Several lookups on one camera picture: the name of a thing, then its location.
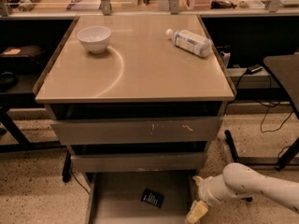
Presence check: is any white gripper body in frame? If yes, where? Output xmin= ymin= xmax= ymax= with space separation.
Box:
xmin=197 ymin=176 xmax=221 ymax=206

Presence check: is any dark blue rxbar wrapper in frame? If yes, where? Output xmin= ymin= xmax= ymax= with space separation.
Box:
xmin=141 ymin=189 xmax=164 ymax=208

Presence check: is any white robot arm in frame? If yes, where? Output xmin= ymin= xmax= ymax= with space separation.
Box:
xmin=185 ymin=162 xmax=299 ymax=224

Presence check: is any grey top drawer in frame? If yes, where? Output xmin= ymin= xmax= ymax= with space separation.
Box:
xmin=51 ymin=117 xmax=222 ymax=146

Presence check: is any open grey bottom drawer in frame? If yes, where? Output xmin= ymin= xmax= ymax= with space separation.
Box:
xmin=84 ymin=171 xmax=194 ymax=224

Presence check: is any grey middle drawer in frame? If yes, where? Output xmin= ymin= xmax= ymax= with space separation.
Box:
xmin=71 ymin=152 xmax=207 ymax=173

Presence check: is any grey drawer cabinet with countertop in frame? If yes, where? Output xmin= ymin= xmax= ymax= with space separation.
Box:
xmin=32 ymin=14 xmax=237 ymax=185

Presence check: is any black table leg base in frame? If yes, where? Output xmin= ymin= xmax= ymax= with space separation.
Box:
xmin=223 ymin=129 xmax=253 ymax=203

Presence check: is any black power adapter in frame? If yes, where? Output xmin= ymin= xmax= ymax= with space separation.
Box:
xmin=246 ymin=64 xmax=263 ymax=75

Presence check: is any clear plastic water bottle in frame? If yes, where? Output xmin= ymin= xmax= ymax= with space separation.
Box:
xmin=165 ymin=29 xmax=212 ymax=58

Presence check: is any white ceramic bowl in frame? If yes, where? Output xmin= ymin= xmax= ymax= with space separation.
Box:
xmin=77 ymin=26 xmax=111 ymax=54

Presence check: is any black left table leg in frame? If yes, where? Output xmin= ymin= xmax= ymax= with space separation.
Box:
xmin=0 ymin=106 xmax=62 ymax=153

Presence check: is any black cable on floor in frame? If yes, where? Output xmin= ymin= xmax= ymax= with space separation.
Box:
xmin=255 ymin=98 xmax=294 ymax=134

